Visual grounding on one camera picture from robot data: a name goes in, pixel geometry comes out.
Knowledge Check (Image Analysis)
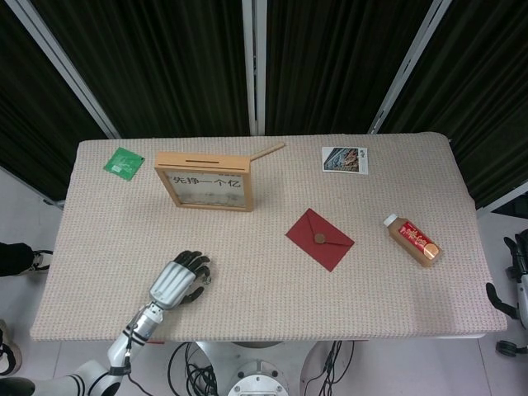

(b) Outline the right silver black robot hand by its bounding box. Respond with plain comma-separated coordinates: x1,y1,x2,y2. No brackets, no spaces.
485,233,528,321

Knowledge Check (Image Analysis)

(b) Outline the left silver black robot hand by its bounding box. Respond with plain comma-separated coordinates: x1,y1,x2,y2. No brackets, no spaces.
148,249,212,310

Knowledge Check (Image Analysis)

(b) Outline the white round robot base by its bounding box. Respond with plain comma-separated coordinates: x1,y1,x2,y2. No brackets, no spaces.
192,340,328,396

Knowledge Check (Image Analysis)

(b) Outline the pile of silver coins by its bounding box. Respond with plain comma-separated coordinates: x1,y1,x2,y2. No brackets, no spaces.
181,191,248,207

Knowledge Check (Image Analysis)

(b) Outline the wooden frame coin bank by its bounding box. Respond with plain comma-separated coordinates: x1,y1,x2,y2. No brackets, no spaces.
154,151,255,214

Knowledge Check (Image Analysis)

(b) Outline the pink white woven tablecloth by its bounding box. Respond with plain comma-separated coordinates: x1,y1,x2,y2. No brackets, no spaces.
29,130,509,343

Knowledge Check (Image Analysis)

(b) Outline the milk tea bottle red label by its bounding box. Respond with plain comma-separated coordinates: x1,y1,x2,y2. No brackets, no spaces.
383,214,442,269

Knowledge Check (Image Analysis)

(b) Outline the green foil packet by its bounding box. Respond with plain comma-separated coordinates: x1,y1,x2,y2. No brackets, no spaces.
102,147,145,182

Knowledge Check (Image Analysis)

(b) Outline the red envelope with wax seal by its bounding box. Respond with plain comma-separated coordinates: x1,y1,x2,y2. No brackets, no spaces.
285,208,356,273

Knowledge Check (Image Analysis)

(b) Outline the wooden stick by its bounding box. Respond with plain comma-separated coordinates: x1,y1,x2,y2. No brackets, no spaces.
249,142,286,162

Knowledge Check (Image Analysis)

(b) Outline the black curtain panel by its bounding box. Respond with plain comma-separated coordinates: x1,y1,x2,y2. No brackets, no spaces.
377,0,528,210
31,0,253,139
263,0,438,135
0,0,109,202

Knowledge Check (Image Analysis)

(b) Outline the photo postcard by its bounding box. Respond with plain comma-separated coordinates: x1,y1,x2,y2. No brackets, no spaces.
321,145,370,176

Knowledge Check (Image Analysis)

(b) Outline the black cable bundle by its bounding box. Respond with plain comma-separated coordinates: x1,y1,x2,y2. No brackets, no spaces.
317,340,356,396
168,341,219,396

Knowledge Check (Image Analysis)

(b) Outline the white partition post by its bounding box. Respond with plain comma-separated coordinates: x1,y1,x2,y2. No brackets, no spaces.
7,0,121,139
368,0,453,135
242,0,268,135

